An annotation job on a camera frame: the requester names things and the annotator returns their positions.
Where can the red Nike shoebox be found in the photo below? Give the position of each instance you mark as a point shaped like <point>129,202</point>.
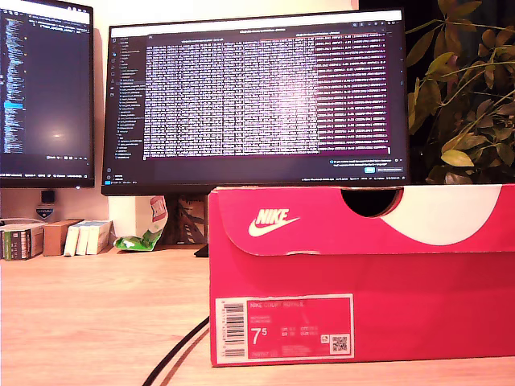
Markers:
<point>362,281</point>

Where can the dark patterned box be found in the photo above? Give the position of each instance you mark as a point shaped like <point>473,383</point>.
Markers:
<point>193,220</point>

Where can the white and blue box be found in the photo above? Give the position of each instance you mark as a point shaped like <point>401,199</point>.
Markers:
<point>98,238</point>
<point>70,240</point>
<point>82,240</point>

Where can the brown cardboard box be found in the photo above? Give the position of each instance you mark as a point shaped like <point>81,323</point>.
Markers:
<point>55,239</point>

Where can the black Huawei computer monitor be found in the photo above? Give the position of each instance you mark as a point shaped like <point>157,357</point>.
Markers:
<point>249,100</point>

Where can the green Jenkki gum bag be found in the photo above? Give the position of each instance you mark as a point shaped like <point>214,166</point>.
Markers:
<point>147,233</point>

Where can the Cuticura pump bottle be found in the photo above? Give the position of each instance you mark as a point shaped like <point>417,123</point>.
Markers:
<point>45,209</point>

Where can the green leafy houseplant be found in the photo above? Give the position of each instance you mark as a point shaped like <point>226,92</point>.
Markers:
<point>462,120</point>

